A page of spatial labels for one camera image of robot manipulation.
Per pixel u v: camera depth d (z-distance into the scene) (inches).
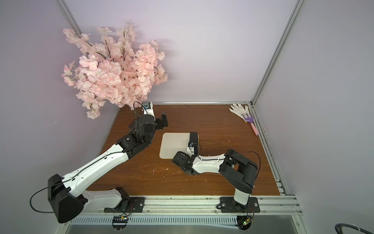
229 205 28.5
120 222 28.4
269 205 29.0
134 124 42.8
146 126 20.8
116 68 22.8
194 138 38.4
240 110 44.9
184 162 26.5
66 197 14.9
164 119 26.7
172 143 36.7
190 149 31.1
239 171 17.8
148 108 24.0
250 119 43.0
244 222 27.3
